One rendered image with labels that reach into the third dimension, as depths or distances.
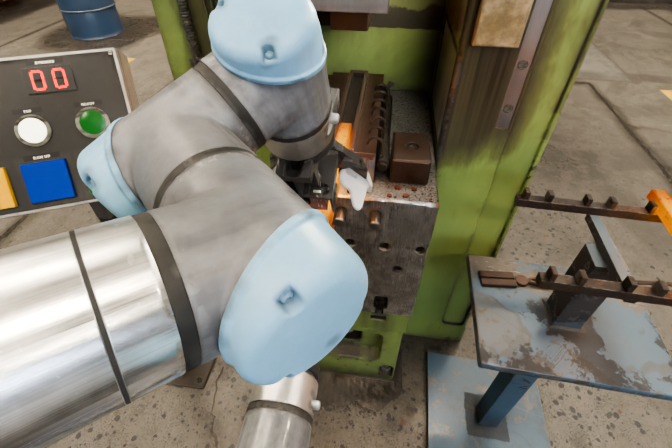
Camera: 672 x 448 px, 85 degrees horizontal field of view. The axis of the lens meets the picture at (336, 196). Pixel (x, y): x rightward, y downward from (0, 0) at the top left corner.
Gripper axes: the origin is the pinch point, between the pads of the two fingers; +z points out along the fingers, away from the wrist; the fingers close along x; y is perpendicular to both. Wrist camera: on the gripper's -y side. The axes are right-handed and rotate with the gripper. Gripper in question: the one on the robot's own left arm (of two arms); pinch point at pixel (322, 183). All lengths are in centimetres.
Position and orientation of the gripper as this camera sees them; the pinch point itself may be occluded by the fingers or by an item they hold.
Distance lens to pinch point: 57.7
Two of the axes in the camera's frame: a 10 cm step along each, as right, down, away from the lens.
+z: 0.7, 3.4, 9.4
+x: 9.9, 0.9, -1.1
